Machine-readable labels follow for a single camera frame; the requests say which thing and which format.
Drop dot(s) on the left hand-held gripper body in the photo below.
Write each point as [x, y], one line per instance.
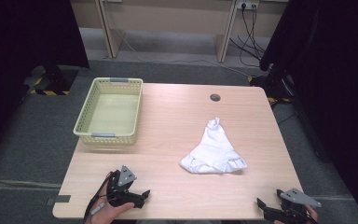
[121, 189]

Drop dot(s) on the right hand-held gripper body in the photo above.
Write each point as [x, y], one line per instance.
[298, 202]

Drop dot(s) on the white garment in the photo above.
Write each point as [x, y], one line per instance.
[214, 149]

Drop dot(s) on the person's right hand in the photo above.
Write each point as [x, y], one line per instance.
[312, 214]

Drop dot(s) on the person's left hand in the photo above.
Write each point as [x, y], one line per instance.
[112, 214]

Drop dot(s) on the pale green plastic basket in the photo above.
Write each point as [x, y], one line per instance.
[113, 115]

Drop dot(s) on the black stand base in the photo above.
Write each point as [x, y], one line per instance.
[54, 82]
[275, 84]

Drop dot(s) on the black curtain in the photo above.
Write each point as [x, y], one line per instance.
[18, 46]
[338, 77]

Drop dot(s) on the white power strip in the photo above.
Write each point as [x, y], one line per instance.
[248, 3]

